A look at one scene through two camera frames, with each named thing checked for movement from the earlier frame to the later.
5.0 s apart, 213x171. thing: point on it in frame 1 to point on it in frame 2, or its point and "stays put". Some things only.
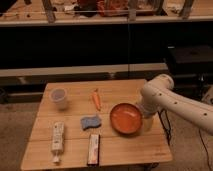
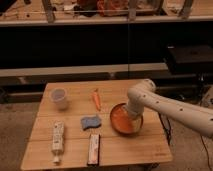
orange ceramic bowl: (126, 118) stays put
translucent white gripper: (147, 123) to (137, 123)
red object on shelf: (112, 8) stays put
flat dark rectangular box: (93, 153) stays put
